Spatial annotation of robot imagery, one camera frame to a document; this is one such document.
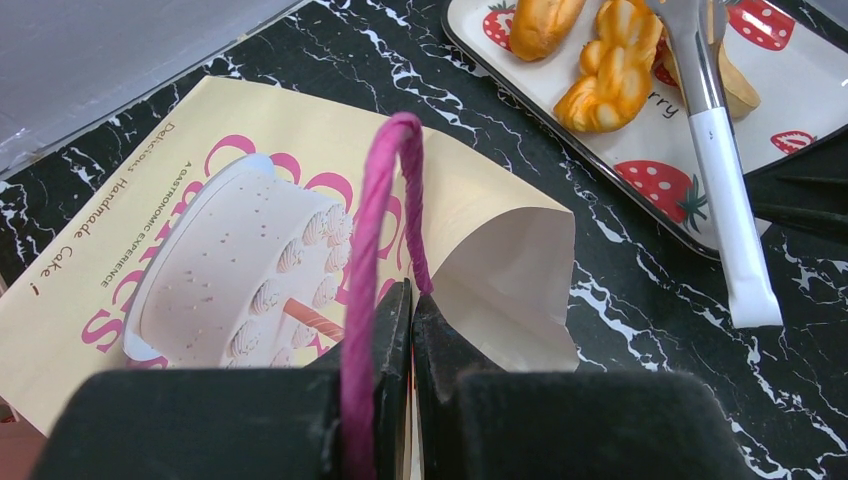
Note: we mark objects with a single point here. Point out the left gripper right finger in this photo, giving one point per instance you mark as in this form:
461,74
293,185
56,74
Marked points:
478,421

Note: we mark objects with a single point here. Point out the white strawberry print tray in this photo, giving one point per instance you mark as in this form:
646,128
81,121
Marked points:
791,52

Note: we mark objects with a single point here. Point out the tan fake croissant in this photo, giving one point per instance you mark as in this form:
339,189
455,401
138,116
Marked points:
741,98

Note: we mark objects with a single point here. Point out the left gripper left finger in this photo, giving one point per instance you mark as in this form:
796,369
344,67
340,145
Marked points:
280,423

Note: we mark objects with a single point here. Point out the orange braided fake bread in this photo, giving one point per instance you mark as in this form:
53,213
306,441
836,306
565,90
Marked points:
614,70

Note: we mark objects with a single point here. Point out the pink and tan paper bag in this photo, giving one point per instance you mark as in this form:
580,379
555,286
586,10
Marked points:
242,229

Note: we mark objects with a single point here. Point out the metal tongs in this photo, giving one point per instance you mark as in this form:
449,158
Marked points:
695,32

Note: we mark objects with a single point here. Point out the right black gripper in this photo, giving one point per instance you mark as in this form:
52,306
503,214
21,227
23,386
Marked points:
805,191

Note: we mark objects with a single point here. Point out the long orange fake baguette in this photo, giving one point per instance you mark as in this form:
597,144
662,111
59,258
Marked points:
540,26

